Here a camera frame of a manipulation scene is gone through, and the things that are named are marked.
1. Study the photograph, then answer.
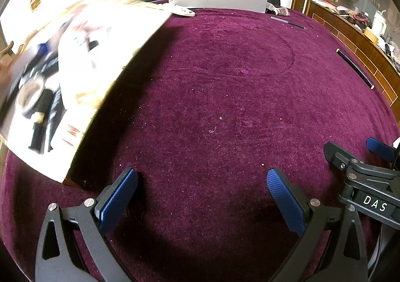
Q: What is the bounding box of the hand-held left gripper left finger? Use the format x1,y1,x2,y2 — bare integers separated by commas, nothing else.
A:
35,167,139,282

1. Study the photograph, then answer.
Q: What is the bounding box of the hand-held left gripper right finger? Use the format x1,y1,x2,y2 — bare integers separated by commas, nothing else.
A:
266,168,369,282

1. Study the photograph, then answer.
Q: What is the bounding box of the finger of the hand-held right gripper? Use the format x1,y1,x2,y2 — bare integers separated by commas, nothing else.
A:
324,141,400,181
366,137,400,164

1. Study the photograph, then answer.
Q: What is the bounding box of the gold-edged storage box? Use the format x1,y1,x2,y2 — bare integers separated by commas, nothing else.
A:
0,0,172,190

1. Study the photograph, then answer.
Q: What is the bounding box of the black pen gold tip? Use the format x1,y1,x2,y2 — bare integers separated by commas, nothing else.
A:
336,47,376,90

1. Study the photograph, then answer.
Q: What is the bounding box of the wooden cabinet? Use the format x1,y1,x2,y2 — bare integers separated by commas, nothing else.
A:
304,0,400,108

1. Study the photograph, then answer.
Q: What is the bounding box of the maroon velvet tablecloth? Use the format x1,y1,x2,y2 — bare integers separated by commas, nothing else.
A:
0,7,400,282

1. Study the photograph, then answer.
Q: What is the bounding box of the white jug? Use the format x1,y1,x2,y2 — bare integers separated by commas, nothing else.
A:
372,10,388,36

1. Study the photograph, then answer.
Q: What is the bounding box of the red black appliance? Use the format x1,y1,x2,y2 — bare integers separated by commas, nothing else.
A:
351,11,369,25

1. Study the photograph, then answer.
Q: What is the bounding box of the tape roll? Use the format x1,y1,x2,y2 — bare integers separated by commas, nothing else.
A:
19,79,46,111

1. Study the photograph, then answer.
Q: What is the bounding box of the large white bottle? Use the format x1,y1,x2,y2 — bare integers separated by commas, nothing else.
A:
59,19,105,106

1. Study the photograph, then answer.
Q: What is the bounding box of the clear purple pen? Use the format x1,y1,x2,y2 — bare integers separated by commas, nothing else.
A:
270,16,308,31

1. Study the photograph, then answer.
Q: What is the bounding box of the black cable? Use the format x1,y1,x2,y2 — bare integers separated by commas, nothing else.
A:
368,225,384,274

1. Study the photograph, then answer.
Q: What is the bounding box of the white charm keychain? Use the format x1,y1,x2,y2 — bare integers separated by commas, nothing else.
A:
162,4,196,18

